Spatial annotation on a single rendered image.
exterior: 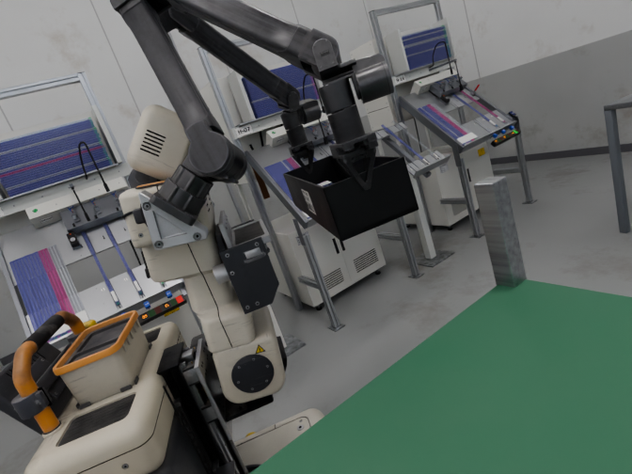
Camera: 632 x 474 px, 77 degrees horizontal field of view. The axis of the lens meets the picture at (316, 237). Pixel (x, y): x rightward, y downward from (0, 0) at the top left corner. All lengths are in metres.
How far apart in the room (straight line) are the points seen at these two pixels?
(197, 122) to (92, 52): 4.50
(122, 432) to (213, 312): 0.30
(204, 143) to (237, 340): 0.49
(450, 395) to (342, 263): 2.50
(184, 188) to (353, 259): 2.28
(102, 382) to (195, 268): 0.33
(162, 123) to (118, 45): 4.38
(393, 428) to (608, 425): 0.17
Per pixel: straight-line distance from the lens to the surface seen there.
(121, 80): 5.19
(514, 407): 0.43
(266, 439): 1.58
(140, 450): 0.97
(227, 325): 0.99
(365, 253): 3.02
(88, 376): 1.09
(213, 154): 0.74
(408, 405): 0.45
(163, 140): 0.93
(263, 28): 0.83
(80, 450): 1.00
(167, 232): 0.80
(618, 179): 3.02
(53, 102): 5.11
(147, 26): 0.93
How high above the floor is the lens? 1.24
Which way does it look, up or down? 15 degrees down
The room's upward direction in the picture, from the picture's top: 19 degrees counter-clockwise
